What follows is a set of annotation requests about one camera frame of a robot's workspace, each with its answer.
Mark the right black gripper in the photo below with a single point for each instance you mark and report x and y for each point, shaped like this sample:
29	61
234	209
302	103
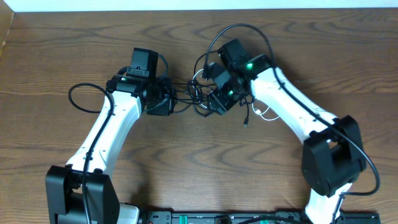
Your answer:
221	104

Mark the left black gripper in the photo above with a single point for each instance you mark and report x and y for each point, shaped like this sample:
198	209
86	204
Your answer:
167	107

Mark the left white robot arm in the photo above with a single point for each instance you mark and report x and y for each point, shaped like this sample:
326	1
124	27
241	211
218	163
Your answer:
82	190

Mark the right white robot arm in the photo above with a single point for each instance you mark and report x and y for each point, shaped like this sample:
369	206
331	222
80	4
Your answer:
332	146

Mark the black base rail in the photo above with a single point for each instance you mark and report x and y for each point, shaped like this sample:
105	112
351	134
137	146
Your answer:
281	217

